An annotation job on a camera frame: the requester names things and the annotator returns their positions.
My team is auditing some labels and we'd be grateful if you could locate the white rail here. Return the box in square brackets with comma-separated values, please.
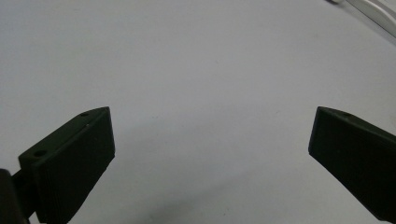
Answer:
[325, 0, 396, 46]

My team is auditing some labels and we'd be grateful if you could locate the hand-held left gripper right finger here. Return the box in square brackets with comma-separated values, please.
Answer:
[308, 105, 396, 224]

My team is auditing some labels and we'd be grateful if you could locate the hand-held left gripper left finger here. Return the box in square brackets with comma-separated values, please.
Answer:
[18, 106, 116, 224]

